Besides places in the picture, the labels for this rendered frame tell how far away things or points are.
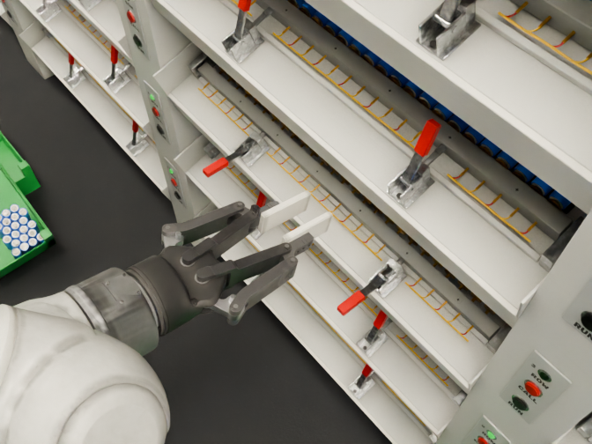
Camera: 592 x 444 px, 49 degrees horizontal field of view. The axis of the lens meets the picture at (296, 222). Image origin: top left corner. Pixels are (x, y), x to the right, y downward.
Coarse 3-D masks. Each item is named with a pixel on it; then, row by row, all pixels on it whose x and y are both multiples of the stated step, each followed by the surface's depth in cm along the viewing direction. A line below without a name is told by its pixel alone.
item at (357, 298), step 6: (372, 282) 79; (378, 282) 79; (384, 282) 79; (366, 288) 78; (372, 288) 78; (354, 294) 77; (360, 294) 77; (366, 294) 78; (348, 300) 77; (354, 300) 77; (360, 300) 77; (342, 306) 76; (348, 306) 77; (354, 306) 77; (342, 312) 76; (348, 312) 77
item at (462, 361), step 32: (192, 64) 97; (192, 96) 98; (224, 128) 95; (256, 160) 92; (320, 160) 89; (288, 192) 89; (352, 224) 85; (352, 256) 83; (384, 256) 82; (416, 288) 80; (416, 320) 78; (448, 320) 78; (448, 352) 76; (480, 352) 75
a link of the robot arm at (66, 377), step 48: (0, 336) 40; (48, 336) 41; (96, 336) 43; (0, 384) 38; (48, 384) 38; (96, 384) 38; (144, 384) 40; (0, 432) 38; (48, 432) 36; (96, 432) 37; (144, 432) 39
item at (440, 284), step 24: (216, 72) 96; (240, 96) 93; (264, 120) 91; (288, 144) 89; (312, 168) 86; (336, 192) 84; (360, 216) 82; (360, 240) 83; (384, 240) 80; (408, 264) 79; (432, 288) 79; (456, 288) 76; (480, 312) 75
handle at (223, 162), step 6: (240, 150) 90; (246, 150) 90; (228, 156) 89; (234, 156) 89; (240, 156) 90; (216, 162) 88; (222, 162) 88; (228, 162) 89; (204, 168) 88; (210, 168) 88; (216, 168) 88; (222, 168) 89; (210, 174) 88
